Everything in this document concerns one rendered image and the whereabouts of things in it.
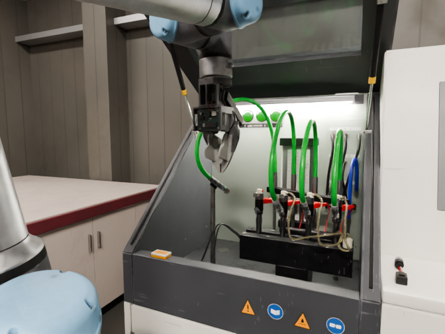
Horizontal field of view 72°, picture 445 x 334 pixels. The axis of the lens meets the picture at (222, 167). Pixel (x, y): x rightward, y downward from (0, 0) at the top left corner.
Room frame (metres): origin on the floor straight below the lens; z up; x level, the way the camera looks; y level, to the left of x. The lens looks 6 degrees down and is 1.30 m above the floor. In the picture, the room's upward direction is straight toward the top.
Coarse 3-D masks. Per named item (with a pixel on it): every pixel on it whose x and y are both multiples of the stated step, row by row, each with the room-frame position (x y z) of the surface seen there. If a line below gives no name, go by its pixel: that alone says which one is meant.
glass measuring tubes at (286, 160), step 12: (288, 144) 1.19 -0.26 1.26; (300, 144) 1.17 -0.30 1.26; (312, 144) 1.16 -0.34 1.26; (288, 156) 1.22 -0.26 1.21; (300, 156) 1.20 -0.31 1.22; (312, 156) 1.16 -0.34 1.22; (288, 168) 1.22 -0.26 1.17; (312, 168) 1.16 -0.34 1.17; (288, 180) 1.22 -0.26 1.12; (312, 180) 1.16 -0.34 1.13; (300, 204) 1.18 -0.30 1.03; (300, 216) 1.18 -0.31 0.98; (300, 228) 1.17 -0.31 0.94
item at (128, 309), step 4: (124, 304) 0.89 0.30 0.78; (128, 304) 0.89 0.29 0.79; (124, 308) 0.89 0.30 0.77; (128, 308) 0.89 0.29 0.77; (124, 312) 0.90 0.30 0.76; (128, 312) 0.89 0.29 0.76; (124, 316) 0.90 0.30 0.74; (128, 316) 0.89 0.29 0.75; (124, 320) 0.90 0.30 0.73; (128, 320) 0.89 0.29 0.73; (124, 324) 0.90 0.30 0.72; (128, 324) 0.89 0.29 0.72; (128, 328) 0.89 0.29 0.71; (128, 332) 0.89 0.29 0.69
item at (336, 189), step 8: (336, 136) 0.83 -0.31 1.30; (336, 144) 0.80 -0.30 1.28; (336, 152) 0.78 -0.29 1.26; (336, 160) 0.77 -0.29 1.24; (336, 168) 0.76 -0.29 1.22; (336, 176) 0.76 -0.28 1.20; (336, 184) 0.76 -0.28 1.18; (336, 192) 0.76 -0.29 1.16; (336, 200) 0.77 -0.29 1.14; (336, 208) 0.79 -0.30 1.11; (336, 216) 0.83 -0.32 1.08
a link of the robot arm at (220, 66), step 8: (216, 56) 0.68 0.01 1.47; (200, 64) 0.70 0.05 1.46; (208, 64) 0.68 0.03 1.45; (216, 64) 0.68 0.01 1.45; (224, 64) 0.68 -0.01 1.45; (232, 64) 0.69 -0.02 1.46; (200, 72) 0.70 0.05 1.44; (208, 72) 0.68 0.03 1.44; (216, 72) 0.68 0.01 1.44; (224, 72) 0.68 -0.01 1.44
